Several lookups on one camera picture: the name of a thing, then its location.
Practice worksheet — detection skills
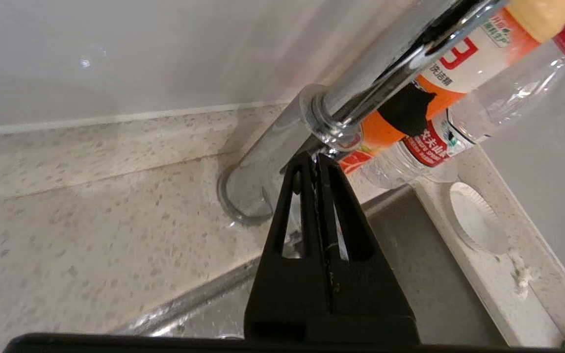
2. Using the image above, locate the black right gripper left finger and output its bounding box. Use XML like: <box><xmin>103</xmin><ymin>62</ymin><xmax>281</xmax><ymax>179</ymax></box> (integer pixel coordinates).
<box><xmin>244</xmin><ymin>151</ymin><xmax>331</xmax><ymax>344</ymax></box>

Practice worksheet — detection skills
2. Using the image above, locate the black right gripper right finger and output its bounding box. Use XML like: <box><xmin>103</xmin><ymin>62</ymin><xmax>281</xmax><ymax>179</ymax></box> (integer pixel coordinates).
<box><xmin>316</xmin><ymin>153</ymin><xmax>420</xmax><ymax>344</ymax></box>

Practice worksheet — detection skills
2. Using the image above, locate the steel sink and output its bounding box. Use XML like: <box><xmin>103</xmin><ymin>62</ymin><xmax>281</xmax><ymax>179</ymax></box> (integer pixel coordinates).
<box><xmin>116</xmin><ymin>184</ymin><xmax>509</xmax><ymax>347</ymax></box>

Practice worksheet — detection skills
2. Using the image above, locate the white round hole cover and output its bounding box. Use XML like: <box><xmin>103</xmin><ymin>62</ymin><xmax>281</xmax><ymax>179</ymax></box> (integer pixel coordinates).
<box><xmin>447</xmin><ymin>182</ymin><xmax>509</xmax><ymax>256</ymax></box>

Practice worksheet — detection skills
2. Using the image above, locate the chrome faucet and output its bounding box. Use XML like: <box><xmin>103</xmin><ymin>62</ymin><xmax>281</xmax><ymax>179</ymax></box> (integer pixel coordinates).
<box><xmin>216</xmin><ymin>0</ymin><xmax>509</xmax><ymax>227</ymax></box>

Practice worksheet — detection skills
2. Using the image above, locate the clear water bottle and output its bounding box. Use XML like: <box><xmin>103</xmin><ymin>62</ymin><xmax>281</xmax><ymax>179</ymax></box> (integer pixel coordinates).
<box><xmin>361</xmin><ymin>11</ymin><xmax>565</xmax><ymax>190</ymax></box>

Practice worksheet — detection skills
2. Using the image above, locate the orange dish soap bottle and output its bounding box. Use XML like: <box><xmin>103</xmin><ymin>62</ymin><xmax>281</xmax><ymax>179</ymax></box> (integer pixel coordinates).
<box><xmin>336</xmin><ymin>0</ymin><xmax>565</xmax><ymax>175</ymax></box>

